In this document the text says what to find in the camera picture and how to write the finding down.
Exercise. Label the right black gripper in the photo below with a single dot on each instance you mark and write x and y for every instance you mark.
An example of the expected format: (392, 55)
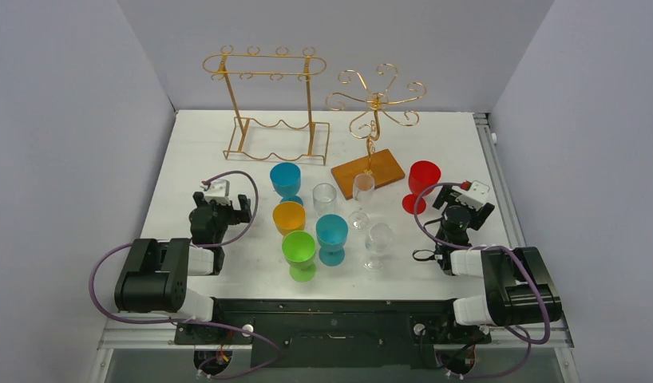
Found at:
(443, 195)

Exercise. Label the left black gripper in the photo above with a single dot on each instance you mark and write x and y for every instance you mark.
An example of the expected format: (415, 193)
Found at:
(237, 216)

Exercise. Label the red plastic goblet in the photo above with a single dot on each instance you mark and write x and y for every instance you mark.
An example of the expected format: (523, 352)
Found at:
(423, 174)

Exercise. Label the clear wine glass amber tint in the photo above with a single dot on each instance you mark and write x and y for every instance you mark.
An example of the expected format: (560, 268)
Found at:
(363, 189)

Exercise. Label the clear glass tumbler goblet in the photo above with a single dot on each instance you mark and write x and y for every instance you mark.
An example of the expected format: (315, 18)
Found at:
(324, 199)

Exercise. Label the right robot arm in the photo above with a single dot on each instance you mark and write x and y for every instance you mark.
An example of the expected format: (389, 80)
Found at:
(517, 286)

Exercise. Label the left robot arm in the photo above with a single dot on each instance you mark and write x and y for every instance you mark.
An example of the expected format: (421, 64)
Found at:
(155, 274)

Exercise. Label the clear wine glass front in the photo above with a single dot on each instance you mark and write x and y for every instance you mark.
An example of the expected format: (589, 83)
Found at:
(377, 242)

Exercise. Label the gold tree rack wooden base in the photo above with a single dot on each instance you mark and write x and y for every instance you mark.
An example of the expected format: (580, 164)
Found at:
(366, 126)

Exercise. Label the orange plastic goblet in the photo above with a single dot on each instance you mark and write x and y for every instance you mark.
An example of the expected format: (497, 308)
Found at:
(288, 217)

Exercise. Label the blue plastic goblet rear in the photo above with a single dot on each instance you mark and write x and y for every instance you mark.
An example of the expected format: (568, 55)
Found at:
(286, 181)

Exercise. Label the green plastic goblet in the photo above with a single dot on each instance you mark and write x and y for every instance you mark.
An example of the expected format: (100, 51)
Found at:
(299, 249)

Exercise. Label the teal plastic goblet front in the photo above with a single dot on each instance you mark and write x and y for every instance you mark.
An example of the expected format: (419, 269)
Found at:
(332, 231)

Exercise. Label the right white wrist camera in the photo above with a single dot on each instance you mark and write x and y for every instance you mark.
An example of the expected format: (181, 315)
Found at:
(473, 194)

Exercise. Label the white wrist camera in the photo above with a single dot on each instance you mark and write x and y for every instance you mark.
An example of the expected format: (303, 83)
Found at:
(473, 194)
(216, 191)

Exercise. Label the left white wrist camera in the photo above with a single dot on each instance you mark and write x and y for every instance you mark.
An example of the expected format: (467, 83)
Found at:
(216, 191)

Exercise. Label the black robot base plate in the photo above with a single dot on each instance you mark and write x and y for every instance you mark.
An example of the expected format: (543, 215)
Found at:
(331, 333)

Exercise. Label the gold rectangular wire glass rack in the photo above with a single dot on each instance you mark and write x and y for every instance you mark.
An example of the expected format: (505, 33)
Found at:
(272, 103)

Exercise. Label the aluminium rail frame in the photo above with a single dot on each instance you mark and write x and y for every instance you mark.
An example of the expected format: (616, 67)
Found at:
(202, 135)

